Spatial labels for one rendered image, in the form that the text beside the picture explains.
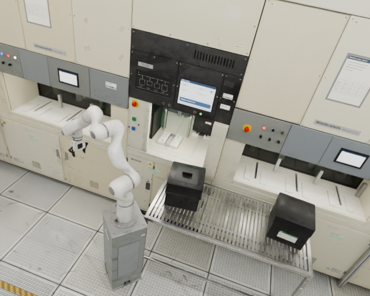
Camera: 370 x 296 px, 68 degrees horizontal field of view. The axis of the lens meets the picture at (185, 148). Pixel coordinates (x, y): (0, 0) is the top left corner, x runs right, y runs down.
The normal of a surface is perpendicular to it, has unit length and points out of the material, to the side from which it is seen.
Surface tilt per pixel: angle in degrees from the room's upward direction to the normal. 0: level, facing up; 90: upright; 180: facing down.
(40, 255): 0
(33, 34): 90
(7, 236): 0
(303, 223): 0
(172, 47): 90
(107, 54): 90
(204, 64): 90
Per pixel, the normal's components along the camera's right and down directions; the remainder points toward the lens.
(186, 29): -0.29, 0.56
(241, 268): 0.15, -0.80
